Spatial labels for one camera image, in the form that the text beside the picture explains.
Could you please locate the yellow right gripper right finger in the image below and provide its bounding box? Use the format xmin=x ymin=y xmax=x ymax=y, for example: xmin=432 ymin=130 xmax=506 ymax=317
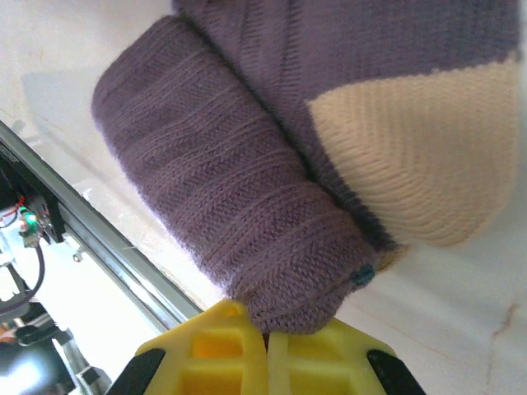
xmin=267 ymin=318 xmax=427 ymax=395

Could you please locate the purple sock with cream heel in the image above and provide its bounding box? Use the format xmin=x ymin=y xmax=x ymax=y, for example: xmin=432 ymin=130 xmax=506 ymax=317
xmin=91 ymin=0 xmax=522 ymax=335

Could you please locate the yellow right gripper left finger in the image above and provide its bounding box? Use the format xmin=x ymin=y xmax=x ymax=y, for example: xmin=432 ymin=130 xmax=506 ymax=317
xmin=109 ymin=299 xmax=268 ymax=395

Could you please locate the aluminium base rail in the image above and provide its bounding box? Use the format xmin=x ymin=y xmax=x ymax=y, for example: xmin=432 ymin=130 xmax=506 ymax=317
xmin=0 ymin=121 xmax=207 ymax=330

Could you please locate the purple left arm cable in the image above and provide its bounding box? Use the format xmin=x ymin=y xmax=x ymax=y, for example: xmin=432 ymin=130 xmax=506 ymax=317
xmin=0 ymin=242 xmax=46 ymax=314

